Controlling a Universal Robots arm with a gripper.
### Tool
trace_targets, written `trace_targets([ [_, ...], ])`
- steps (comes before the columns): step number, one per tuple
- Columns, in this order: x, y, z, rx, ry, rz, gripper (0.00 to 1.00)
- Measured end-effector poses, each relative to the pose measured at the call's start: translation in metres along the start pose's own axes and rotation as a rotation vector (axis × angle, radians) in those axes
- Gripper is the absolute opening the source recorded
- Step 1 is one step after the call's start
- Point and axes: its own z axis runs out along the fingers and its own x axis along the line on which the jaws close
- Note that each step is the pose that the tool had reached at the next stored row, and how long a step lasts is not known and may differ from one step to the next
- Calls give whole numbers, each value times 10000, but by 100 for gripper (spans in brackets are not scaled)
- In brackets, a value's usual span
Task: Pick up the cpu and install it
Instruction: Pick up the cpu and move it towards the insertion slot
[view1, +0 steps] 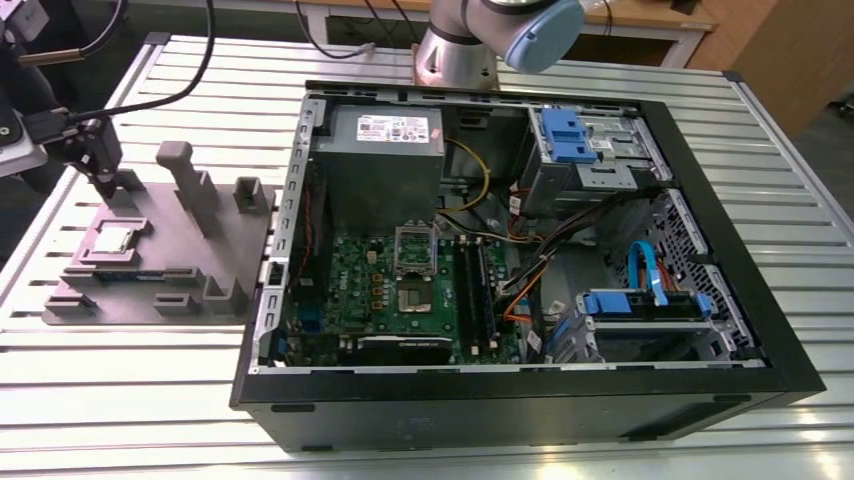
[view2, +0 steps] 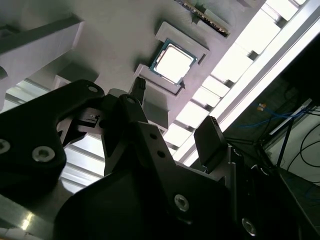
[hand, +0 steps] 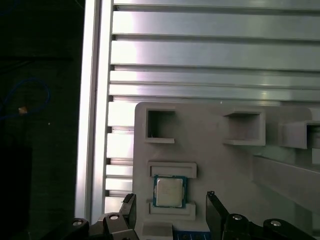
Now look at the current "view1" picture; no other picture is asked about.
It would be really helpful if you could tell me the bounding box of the silver CPU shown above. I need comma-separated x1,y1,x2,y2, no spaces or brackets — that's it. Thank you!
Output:
91,228,141,254

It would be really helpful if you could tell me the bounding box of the CPU socket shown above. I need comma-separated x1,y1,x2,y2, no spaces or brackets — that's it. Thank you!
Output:
396,278,437,315

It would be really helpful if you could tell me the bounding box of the grey parts rack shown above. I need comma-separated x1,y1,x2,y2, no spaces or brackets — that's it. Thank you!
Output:
41,141,279,327

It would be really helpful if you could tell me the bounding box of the dark RAM stick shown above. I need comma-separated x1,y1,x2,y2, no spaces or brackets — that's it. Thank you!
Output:
91,271,170,283

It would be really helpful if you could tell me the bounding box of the grey power supply unit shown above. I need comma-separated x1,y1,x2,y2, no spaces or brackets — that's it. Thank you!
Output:
311,103,448,237

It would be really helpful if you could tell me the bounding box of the green motherboard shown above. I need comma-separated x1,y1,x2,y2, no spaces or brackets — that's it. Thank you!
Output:
278,232,530,367

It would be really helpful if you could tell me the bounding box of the metal socket cover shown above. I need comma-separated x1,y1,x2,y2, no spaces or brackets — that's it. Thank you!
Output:
394,224,442,280

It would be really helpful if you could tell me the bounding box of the black graphics card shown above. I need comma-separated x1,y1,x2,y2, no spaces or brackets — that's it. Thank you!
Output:
356,333,454,365

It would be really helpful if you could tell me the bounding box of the black RAM slot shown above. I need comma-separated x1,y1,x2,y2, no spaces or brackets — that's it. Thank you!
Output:
470,238,493,351
460,238,482,352
454,238,477,352

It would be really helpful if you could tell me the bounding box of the blue plastic drive carrier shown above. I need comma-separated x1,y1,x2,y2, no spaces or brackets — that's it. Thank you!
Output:
552,139,601,165
541,107,590,145

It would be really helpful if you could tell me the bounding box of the metal drive cage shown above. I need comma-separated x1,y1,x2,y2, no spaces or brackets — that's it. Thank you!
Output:
518,103,674,217

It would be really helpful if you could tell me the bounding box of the black PC case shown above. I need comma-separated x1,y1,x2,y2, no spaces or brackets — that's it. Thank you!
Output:
230,78,829,454

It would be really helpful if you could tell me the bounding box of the hard disk in blue carrier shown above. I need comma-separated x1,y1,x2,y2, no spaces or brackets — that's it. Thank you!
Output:
581,290,714,322

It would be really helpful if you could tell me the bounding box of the wooden desk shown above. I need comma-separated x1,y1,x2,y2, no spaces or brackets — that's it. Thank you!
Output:
293,0,721,69

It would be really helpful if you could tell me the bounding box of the metal disk bay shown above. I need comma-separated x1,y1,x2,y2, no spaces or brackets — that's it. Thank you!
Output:
553,288,767,365

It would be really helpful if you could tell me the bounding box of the brown wooden cabinet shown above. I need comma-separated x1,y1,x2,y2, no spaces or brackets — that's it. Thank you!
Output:
690,0,854,139

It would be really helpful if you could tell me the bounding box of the black camera cable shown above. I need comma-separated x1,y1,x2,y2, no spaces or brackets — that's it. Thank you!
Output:
65,0,218,124

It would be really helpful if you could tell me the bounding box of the hanging cable with plug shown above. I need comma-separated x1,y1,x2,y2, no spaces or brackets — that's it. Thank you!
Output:
297,0,377,59

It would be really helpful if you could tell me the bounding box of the wire locking lever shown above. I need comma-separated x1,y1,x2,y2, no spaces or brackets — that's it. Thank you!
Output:
432,219,450,281

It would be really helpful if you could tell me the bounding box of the yellow wire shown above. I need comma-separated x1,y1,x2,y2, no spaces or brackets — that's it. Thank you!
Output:
437,138,494,216

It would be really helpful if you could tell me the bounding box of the white black wire bundle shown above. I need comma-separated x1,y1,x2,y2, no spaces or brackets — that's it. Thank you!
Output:
437,214,537,245

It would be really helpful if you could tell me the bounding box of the orange wire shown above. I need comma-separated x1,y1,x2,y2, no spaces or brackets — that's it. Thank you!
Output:
501,292,537,325

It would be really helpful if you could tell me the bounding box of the black cable bundle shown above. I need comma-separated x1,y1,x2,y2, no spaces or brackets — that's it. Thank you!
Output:
497,184,673,296

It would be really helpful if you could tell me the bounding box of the blue flat wire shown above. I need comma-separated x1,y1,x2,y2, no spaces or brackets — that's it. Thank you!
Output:
626,239,669,307

